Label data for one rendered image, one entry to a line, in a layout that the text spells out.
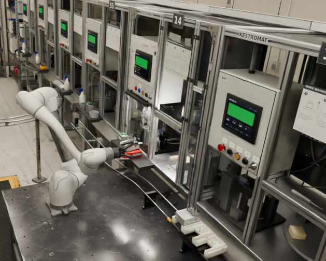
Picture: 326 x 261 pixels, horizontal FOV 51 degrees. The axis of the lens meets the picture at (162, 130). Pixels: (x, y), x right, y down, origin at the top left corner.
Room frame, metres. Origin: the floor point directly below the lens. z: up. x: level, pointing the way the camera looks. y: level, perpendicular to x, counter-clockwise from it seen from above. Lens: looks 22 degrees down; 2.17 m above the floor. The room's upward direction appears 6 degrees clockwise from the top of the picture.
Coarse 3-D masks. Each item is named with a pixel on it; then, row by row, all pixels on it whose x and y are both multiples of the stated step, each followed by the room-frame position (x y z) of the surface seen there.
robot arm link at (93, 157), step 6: (90, 150) 1.99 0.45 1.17; (96, 150) 2.00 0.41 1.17; (102, 150) 2.02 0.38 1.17; (84, 156) 1.95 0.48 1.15; (90, 156) 1.95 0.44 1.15; (96, 156) 1.97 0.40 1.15; (102, 156) 1.99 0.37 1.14; (84, 162) 1.94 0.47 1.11; (90, 162) 1.95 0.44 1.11; (96, 162) 1.97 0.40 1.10
